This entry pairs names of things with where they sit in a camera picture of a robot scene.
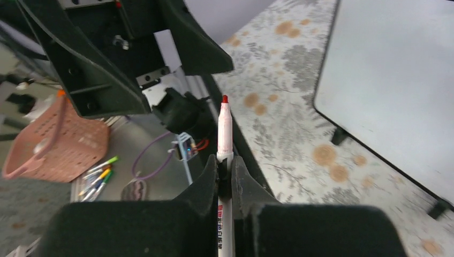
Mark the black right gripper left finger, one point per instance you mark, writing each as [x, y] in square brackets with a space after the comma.
[183, 226]

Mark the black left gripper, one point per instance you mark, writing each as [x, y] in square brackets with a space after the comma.
[98, 47]

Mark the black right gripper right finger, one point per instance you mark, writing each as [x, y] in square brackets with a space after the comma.
[263, 226]

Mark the white red whiteboard marker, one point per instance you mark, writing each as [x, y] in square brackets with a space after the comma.
[224, 157]

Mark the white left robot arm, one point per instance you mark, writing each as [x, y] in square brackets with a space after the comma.
[181, 112]

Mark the black framed whiteboard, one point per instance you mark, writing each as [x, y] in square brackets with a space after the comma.
[387, 81]

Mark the left electronics board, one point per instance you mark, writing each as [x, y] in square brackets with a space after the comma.
[187, 148]

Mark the green highlighter pen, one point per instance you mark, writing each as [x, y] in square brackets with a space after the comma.
[101, 165]

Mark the dark green marker pen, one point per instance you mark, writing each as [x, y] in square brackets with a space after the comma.
[97, 190]

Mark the yellow marker pen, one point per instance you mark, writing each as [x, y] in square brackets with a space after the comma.
[93, 183]

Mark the pink plastic basket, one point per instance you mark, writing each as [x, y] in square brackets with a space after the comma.
[58, 146]

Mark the floral table cloth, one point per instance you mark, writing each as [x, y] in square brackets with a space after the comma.
[277, 57]

